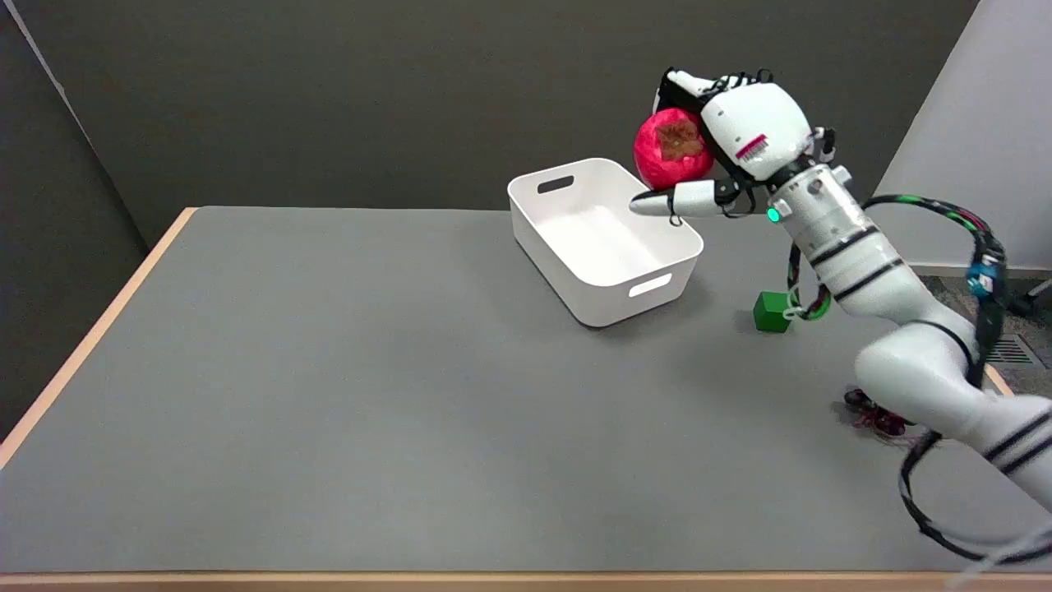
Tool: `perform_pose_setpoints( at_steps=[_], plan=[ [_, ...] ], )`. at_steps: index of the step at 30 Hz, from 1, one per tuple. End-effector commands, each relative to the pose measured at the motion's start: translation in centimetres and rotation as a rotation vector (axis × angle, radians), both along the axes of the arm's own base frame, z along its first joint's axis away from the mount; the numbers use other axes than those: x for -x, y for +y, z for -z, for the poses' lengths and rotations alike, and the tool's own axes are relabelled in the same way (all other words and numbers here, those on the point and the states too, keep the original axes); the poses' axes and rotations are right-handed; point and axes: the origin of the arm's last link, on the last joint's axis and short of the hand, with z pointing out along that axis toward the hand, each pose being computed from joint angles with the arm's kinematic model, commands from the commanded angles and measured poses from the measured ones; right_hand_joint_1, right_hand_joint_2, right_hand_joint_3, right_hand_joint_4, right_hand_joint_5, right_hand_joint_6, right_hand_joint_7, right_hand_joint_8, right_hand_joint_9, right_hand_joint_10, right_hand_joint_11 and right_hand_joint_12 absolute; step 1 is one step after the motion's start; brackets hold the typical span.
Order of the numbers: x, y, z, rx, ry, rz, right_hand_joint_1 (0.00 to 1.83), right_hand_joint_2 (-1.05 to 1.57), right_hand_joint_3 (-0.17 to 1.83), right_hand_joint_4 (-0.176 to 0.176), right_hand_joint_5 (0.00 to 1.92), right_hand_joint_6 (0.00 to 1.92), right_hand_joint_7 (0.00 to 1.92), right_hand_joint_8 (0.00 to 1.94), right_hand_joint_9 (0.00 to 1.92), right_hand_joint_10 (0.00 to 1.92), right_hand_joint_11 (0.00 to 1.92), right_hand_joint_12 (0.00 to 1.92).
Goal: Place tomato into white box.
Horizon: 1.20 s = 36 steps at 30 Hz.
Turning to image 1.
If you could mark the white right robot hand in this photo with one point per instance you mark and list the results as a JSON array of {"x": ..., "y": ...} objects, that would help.
[{"x": 752, "y": 123}]

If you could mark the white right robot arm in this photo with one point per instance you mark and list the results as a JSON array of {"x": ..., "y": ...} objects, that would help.
[{"x": 879, "y": 279}]

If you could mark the white plastic box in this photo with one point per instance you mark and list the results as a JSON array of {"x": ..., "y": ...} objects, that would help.
[{"x": 604, "y": 238}]

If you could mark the green cube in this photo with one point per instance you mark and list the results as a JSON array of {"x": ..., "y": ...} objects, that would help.
[{"x": 772, "y": 312}]

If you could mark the dark red grape bunch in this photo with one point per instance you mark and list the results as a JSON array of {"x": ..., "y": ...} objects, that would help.
[{"x": 878, "y": 416}]

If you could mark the black floor vent grille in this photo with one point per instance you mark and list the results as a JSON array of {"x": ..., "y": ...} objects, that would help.
[{"x": 1010, "y": 351}]

